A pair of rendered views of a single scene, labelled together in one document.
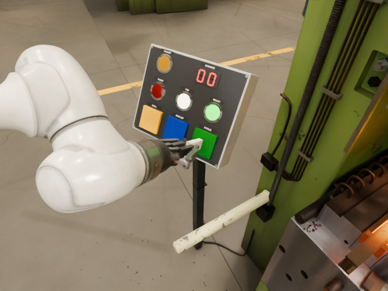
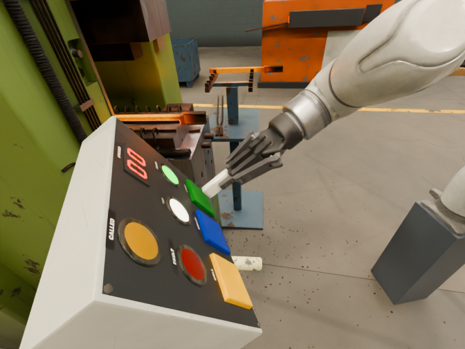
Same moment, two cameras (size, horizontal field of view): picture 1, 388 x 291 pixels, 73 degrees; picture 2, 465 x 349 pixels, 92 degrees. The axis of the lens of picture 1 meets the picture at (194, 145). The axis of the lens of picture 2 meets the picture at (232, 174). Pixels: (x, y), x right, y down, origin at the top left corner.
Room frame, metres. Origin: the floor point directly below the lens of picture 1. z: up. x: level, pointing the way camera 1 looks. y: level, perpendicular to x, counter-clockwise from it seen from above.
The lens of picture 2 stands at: (0.79, 0.26, 1.36)
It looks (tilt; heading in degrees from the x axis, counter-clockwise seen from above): 39 degrees down; 218
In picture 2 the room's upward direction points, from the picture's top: 4 degrees counter-clockwise
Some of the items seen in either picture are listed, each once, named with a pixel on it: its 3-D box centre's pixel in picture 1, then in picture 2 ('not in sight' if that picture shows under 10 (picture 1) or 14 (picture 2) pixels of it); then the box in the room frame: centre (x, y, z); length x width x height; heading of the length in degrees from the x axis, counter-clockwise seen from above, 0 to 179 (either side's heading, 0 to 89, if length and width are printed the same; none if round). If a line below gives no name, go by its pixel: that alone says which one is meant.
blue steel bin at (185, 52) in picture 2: not in sight; (165, 63); (-2.32, -3.66, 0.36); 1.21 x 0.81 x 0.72; 121
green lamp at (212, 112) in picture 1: (212, 112); (169, 175); (0.59, -0.05, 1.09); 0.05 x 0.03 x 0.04; 31
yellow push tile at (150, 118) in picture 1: (151, 119); (228, 282); (0.67, 0.14, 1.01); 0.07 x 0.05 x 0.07; 56
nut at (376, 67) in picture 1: (376, 73); (77, 63); (0.53, -0.41, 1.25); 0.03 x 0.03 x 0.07; 31
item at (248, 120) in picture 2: not in sight; (233, 123); (-0.21, -0.49, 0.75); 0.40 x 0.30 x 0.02; 30
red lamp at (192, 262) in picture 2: (157, 90); (192, 264); (0.70, 0.11, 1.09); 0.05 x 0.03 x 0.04; 31
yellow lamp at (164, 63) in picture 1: (164, 63); (141, 241); (0.74, 0.09, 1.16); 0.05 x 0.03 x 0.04; 31
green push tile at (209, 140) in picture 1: (203, 143); (198, 199); (0.55, -0.03, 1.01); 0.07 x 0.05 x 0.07; 56
